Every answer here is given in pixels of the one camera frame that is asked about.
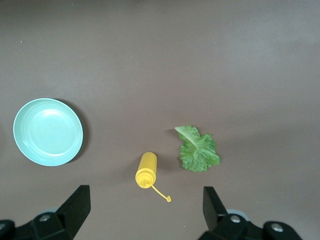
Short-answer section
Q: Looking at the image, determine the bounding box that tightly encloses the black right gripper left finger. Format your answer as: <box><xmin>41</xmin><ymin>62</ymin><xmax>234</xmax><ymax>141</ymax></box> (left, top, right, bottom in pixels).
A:
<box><xmin>0</xmin><ymin>185</ymin><xmax>91</xmax><ymax>240</ymax></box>

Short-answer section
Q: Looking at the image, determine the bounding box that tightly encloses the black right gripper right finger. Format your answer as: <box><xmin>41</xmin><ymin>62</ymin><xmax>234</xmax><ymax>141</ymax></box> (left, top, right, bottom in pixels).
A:
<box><xmin>198</xmin><ymin>186</ymin><xmax>303</xmax><ymax>240</ymax></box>

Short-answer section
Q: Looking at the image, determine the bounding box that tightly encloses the green lettuce leaf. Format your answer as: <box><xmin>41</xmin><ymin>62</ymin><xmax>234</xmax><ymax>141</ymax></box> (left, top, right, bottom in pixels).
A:
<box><xmin>174</xmin><ymin>125</ymin><xmax>221</xmax><ymax>173</ymax></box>

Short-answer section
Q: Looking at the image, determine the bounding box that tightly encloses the yellow squeeze bottle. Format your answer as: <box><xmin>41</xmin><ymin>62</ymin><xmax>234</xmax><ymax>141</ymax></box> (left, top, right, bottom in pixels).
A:
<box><xmin>135</xmin><ymin>151</ymin><xmax>173</xmax><ymax>203</ymax></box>

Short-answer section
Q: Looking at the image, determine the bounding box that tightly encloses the mint green plate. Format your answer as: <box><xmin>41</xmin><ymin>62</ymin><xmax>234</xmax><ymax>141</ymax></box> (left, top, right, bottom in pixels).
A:
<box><xmin>12</xmin><ymin>97</ymin><xmax>84</xmax><ymax>167</ymax></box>

